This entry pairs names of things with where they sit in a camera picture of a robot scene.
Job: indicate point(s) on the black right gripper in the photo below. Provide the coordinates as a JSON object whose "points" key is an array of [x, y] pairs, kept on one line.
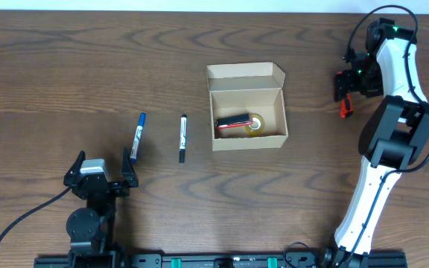
{"points": [[341, 83]]}

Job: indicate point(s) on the orange utility knife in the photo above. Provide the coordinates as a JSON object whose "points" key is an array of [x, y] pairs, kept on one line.
{"points": [[346, 107]]}

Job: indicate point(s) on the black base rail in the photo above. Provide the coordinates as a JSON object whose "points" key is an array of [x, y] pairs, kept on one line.
{"points": [[290, 259]]}

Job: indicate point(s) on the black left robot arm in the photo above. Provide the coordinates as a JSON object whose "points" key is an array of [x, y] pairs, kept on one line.
{"points": [[91, 228]]}

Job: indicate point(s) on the black whiteboard marker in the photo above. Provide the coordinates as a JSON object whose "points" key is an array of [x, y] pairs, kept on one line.
{"points": [[182, 137]]}

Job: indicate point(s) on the cardboard box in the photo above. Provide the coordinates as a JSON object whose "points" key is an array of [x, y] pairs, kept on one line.
{"points": [[240, 88]]}

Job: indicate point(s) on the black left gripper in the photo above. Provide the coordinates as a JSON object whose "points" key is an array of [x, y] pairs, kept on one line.
{"points": [[130, 178]]}

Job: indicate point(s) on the yellow clear tape roll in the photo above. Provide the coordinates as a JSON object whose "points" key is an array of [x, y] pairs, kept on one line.
{"points": [[256, 127]]}

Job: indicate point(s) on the blue whiteboard marker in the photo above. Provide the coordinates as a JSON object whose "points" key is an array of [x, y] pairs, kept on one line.
{"points": [[137, 137]]}

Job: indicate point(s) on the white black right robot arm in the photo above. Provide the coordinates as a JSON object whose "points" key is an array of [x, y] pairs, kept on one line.
{"points": [[390, 142]]}

